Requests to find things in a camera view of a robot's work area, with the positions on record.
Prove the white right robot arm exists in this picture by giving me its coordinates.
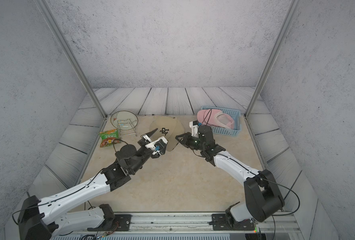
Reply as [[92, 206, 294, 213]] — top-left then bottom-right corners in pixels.
[[175, 125, 285, 225]]

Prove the green snack packet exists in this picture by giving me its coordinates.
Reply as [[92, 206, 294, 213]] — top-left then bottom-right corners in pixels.
[[99, 129, 120, 148]]

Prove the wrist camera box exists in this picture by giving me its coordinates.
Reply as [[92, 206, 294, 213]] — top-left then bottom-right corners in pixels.
[[189, 121, 202, 138], [145, 137, 168, 159]]

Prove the aluminium front rail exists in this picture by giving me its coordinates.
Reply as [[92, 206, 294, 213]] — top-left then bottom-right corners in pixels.
[[57, 212, 309, 240]]

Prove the left aluminium frame post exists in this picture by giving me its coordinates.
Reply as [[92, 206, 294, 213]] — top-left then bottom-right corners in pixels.
[[34, 0, 107, 119]]

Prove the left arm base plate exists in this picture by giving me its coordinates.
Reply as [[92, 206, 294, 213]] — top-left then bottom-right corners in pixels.
[[87, 214, 132, 232]]

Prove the right aluminium frame post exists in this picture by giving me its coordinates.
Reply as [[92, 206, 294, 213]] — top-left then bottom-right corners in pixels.
[[244, 0, 301, 119]]

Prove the light blue perforated basket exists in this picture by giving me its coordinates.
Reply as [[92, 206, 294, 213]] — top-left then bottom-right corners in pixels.
[[196, 106, 241, 137]]

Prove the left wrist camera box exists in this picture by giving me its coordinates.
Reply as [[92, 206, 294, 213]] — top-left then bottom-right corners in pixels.
[[145, 137, 168, 159]]

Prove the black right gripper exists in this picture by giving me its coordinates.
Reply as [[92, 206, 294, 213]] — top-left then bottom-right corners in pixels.
[[175, 132, 206, 153]]

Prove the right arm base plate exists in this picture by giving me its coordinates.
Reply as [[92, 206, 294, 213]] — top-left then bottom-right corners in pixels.
[[208, 214, 255, 232]]

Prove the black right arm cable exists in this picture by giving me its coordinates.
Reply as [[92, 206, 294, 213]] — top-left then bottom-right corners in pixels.
[[192, 108, 301, 240]]

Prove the aluminium frame post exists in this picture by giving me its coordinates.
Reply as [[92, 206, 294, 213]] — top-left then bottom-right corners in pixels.
[[34, 0, 107, 119], [244, 0, 301, 119]]

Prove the beige baseball cap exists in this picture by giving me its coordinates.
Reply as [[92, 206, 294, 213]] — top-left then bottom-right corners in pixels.
[[149, 116, 185, 152]]

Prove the pink baseball cap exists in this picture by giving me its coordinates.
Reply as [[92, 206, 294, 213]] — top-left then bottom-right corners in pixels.
[[197, 109, 209, 125], [207, 109, 234, 129]]

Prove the green glass plate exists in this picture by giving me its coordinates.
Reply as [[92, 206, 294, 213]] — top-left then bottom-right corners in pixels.
[[110, 111, 138, 131]]

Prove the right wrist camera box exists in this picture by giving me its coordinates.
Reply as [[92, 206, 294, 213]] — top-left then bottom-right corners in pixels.
[[189, 121, 202, 138]]

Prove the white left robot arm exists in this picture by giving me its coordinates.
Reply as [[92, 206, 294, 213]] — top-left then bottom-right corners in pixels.
[[15, 130, 168, 240]]

